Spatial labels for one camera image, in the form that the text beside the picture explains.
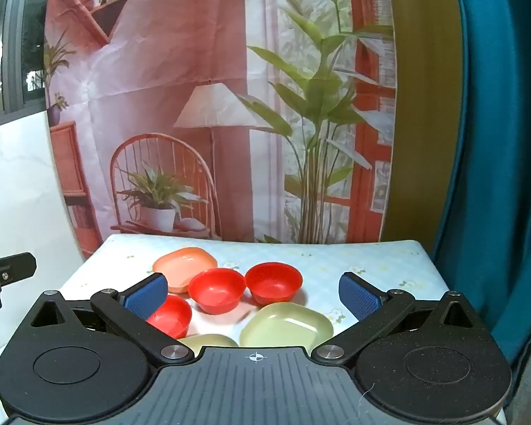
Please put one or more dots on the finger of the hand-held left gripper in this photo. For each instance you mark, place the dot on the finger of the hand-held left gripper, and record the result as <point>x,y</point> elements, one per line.
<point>13,265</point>

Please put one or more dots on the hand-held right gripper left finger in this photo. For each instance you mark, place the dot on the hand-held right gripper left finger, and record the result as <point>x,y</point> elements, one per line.
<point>147,294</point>

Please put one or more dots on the printed room scene backdrop cloth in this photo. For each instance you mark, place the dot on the printed room scene backdrop cloth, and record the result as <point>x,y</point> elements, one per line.
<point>212,75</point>

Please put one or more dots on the pale green plastic plate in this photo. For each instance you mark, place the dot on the pale green plastic plate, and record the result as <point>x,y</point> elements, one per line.
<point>287,325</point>
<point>208,341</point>

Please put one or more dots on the teal curtain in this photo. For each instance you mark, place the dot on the teal curtain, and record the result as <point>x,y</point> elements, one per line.
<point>500,141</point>

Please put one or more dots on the pink plastic plate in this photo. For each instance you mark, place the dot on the pink plastic plate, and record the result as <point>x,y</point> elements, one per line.
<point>181,263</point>

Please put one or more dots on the floral checked tablecloth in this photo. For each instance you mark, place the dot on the floral checked tablecloth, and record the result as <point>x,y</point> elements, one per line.
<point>318,259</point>

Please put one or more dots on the red plastic bowl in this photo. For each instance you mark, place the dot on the red plastic bowl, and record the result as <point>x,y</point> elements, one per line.
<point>172,316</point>
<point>214,290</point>
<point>274,281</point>

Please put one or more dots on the white marble panel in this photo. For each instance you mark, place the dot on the white marble panel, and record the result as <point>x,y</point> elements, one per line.
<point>22,195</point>

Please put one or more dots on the dark framed window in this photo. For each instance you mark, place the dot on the dark framed window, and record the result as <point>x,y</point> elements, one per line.
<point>13,31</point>

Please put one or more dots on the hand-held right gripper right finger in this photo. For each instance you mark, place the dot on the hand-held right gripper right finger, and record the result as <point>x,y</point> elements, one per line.
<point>358,296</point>

